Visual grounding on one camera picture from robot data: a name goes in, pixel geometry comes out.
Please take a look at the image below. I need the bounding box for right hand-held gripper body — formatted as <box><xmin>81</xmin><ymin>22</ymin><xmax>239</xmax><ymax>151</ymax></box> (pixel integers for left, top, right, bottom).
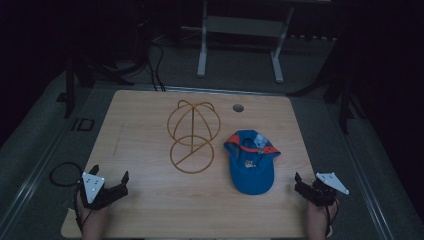
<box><xmin>294</xmin><ymin>172</ymin><xmax>350</xmax><ymax>208</ymax></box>

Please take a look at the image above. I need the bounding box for person's left hand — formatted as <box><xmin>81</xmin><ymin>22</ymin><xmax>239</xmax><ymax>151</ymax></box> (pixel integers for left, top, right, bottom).
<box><xmin>76</xmin><ymin>191</ymin><xmax>111</xmax><ymax>240</ymax></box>

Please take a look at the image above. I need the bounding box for black floor cable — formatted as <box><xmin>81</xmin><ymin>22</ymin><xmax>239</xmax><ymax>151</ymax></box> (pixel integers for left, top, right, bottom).
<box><xmin>146</xmin><ymin>42</ymin><xmax>167</xmax><ymax>92</ymax></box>

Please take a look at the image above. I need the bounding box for gold wire hat stand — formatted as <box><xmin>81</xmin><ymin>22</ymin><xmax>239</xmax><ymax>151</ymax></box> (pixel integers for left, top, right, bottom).
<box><xmin>166</xmin><ymin>99</ymin><xmax>222</xmax><ymax>175</ymax></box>

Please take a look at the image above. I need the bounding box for person's right hand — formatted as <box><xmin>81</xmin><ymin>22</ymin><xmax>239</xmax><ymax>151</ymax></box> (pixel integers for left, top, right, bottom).
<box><xmin>306</xmin><ymin>199</ymin><xmax>335</xmax><ymax>240</ymax></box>

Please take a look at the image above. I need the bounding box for black looped gripper cable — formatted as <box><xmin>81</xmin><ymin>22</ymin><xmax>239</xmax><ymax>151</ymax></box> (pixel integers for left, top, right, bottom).
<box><xmin>49</xmin><ymin>161</ymin><xmax>95</xmax><ymax>233</ymax></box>

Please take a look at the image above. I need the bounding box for white metal stand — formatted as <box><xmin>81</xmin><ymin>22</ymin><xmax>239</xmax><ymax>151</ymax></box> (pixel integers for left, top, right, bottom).
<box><xmin>196</xmin><ymin>0</ymin><xmax>296</xmax><ymax>84</ymax></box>

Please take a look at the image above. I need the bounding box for blue and orange cap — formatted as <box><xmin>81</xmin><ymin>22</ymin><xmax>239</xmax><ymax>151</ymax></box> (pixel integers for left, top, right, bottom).
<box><xmin>223</xmin><ymin>129</ymin><xmax>282</xmax><ymax>196</ymax></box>

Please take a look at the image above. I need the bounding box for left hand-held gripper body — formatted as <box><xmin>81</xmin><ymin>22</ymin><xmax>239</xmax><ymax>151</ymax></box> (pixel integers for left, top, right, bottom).
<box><xmin>77</xmin><ymin>172</ymin><xmax>130</xmax><ymax>211</ymax></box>

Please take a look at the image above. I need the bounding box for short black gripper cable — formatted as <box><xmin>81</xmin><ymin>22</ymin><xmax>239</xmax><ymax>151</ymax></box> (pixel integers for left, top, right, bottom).
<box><xmin>324</xmin><ymin>199</ymin><xmax>340</xmax><ymax>238</ymax></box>

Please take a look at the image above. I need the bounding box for black tripod stand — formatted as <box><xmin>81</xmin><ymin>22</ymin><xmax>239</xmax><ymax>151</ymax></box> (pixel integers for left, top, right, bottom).
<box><xmin>62</xmin><ymin>58</ymin><xmax>135</xmax><ymax>120</ymax></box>
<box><xmin>286</xmin><ymin>43</ymin><xmax>368</xmax><ymax>136</ymax></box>

